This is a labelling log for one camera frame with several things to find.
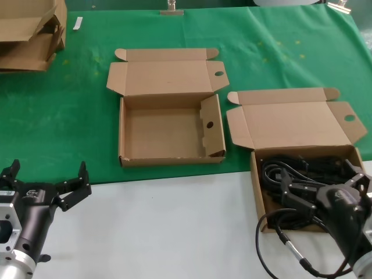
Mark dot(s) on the white paper strip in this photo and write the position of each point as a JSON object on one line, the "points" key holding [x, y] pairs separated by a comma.
{"points": [[78, 23]]}

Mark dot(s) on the brown cardboard mailer box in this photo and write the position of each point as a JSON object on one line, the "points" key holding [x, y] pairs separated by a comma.
{"points": [[290, 125]]}

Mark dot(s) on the green table cloth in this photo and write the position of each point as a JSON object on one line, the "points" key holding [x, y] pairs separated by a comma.
{"points": [[58, 116]]}

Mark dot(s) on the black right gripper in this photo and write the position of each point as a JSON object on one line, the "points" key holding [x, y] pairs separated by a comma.
{"points": [[346, 215]]}

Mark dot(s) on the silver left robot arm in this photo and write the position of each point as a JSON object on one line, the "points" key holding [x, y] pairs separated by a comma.
{"points": [[14, 267]]}

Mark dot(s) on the cardboard box with chipped corner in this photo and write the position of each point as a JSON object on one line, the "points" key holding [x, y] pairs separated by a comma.
{"points": [[162, 136]]}

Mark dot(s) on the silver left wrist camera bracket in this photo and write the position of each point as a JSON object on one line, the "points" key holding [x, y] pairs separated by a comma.
{"points": [[8, 212]]}

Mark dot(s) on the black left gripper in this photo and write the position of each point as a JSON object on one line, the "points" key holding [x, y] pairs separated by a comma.
{"points": [[37, 203]]}

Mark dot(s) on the silver table clamp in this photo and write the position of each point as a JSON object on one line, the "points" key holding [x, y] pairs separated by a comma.
{"points": [[172, 12]]}

